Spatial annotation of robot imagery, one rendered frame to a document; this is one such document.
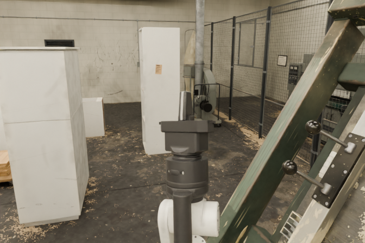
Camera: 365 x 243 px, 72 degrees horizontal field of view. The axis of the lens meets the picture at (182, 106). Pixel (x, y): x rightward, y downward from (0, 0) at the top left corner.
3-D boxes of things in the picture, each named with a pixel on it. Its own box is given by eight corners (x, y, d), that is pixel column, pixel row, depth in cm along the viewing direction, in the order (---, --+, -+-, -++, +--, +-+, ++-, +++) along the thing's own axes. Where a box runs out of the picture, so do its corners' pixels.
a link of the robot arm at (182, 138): (176, 120, 61) (177, 170, 60) (149, 121, 53) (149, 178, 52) (224, 119, 53) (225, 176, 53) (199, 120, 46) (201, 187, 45)
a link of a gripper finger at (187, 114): (189, 92, 55) (190, 120, 54) (181, 90, 52) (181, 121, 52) (195, 91, 54) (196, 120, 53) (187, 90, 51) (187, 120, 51)
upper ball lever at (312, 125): (346, 155, 66) (300, 129, 67) (353, 143, 66) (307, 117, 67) (355, 158, 62) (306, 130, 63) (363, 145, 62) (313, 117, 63)
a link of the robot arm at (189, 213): (218, 173, 55) (220, 226, 55) (171, 172, 58) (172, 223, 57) (214, 187, 44) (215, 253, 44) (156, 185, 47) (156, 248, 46)
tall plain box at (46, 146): (43, 184, 329) (24, 47, 290) (91, 178, 344) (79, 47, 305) (17, 231, 244) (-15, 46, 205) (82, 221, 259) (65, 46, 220)
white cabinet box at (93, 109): (77, 130, 542) (74, 98, 526) (105, 129, 556) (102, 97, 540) (74, 138, 500) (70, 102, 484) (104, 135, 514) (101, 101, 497)
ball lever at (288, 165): (323, 195, 66) (277, 168, 67) (330, 183, 66) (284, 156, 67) (330, 200, 62) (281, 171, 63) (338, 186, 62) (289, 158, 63)
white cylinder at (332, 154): (335, 153, 71) (321, 177, 71) (329, 149, 70) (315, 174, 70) (345, 158, 69) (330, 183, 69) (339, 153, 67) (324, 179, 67)
